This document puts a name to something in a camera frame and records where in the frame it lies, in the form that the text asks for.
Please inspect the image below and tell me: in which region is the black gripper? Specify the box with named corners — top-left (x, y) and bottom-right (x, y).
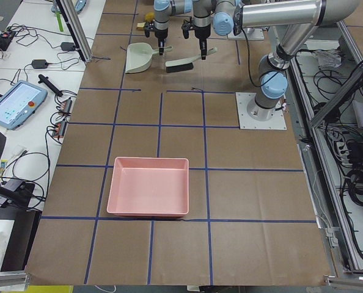
top-left (144, 20), bottom-right (169, 56)
top-left (181, 18), bottom-right (211, 60)

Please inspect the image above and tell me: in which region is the pale green dustpan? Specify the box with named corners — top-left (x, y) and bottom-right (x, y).
top-left (125, 43), bottom-right (160, 73)

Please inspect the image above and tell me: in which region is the white bread slice piece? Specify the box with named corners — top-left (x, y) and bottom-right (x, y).
top-left (136, 22), bottom-right (146, 31)

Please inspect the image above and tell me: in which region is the yellow potato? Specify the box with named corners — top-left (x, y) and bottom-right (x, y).
top-left (144, 12), bottom-right (155, 22)

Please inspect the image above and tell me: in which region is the pink plastic bin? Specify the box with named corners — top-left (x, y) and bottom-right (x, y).
top-left (106, 157), bottom-right (189, 217)

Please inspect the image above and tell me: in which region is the black power adapter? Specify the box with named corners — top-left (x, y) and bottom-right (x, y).
top-left (60, 42), bottom-right (76, 52)
top-left (31, 59), bottom-right (48, 69)

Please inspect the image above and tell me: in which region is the green plastic tool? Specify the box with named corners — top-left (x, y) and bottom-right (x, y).
top-left (55, 11), bottom-right (64, 32)

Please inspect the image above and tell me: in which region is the blue teach pendant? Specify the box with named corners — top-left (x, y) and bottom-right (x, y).
top-left (0, 81), bottom-right (48, 129)

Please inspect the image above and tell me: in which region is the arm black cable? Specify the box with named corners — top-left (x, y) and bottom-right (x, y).
top-left (241, 27), bottom-right (263, 88)

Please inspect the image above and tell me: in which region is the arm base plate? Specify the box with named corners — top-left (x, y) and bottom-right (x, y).
top-left (235, 92), bottom-right (287, 131)
top-left (227, 28), bottom-right (265, 41)

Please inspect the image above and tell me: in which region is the aluminium frame post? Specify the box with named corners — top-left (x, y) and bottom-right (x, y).
top-left (55, 0), bottom-right (92, 63)

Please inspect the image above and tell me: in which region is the black handle tool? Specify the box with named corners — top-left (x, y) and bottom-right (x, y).
top-left (38, 74), bottom-right (63, 97)

